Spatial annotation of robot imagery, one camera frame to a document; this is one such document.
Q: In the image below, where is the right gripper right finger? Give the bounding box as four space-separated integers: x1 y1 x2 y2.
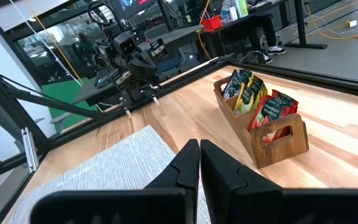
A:
200 139 284 224

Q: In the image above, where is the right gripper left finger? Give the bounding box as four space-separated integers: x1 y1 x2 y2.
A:
144 138 201 224

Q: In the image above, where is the red strawberry tea packet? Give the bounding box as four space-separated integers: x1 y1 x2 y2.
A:
289 98 300 114
247 95 290 144
271 89 295 108

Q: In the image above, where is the yellow lemon tea packet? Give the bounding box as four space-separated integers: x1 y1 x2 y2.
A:
249 77 264 108
233 82 255 116
259 83 269 102

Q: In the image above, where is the blue office chair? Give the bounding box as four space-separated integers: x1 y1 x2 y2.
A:
156 54 185 77

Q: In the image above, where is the dark grey side table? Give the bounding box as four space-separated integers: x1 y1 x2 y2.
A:
137 24 204 53

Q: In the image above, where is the grey computer desk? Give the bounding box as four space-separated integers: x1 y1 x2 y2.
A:
72 70 127 107

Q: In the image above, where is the monitor with lit screen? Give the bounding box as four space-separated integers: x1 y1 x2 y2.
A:
108 0 157 20

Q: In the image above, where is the wooden three-compartment box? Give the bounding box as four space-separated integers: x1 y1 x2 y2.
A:
213 74 310 169

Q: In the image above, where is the grey woven placemat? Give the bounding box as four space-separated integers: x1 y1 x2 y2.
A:
6 124 211 224

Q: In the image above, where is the red plastic basket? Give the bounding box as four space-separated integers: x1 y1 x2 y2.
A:
201 14 223 33

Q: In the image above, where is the green panel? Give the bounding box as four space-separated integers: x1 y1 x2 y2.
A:
41 77 99 132

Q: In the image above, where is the white and blue box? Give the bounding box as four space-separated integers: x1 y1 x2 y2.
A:
221 6 239 24

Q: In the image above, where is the green and white carton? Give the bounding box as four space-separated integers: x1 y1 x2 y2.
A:
234 0 249 18

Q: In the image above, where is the person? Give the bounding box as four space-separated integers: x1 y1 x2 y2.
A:
221 0 288 65

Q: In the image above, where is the silver metal bar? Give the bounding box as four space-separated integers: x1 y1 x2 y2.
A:
21 126 40 174

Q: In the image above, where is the black office desk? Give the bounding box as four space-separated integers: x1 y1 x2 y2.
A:
202 0 329 58

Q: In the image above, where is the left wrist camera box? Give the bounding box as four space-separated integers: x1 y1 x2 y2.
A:
112 30 138 58

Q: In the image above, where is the yellow cable at desk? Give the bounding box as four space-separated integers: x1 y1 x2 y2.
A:
196 0 213 60

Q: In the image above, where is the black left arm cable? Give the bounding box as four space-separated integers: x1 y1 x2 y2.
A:
87 1 115 28

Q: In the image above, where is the yellow hanging cable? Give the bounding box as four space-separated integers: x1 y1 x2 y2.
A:
32 15 84 85

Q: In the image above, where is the white hanging cable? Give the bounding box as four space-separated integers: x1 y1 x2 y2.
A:
8 0 84 87

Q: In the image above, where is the yellow floor cable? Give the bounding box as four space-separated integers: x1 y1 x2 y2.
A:
293 0 358 40

